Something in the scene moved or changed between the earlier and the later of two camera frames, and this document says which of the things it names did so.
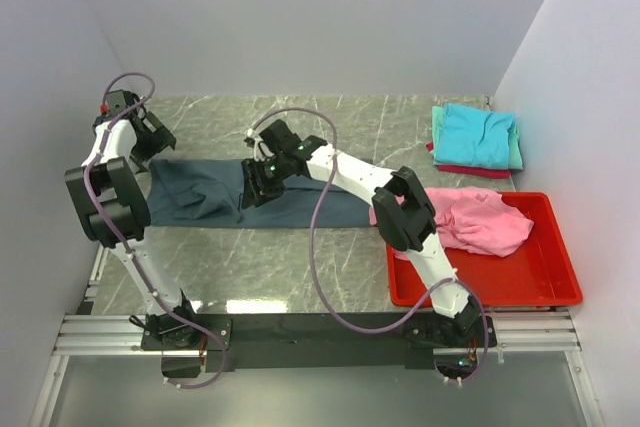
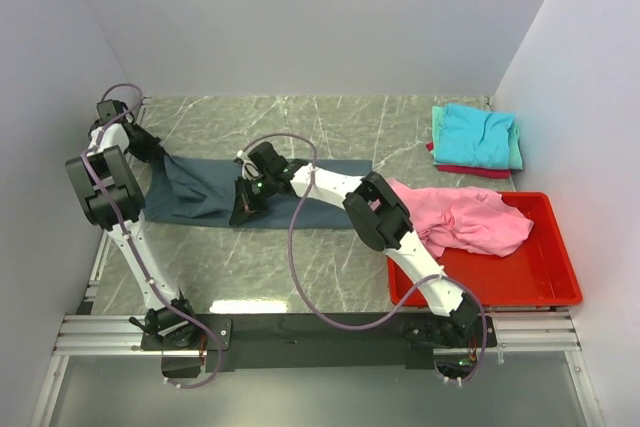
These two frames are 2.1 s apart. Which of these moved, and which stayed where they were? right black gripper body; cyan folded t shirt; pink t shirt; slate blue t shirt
Moved: right black gripper body
Stayed: slate blue t shirt; pink t shirt; cyan folded t shirt
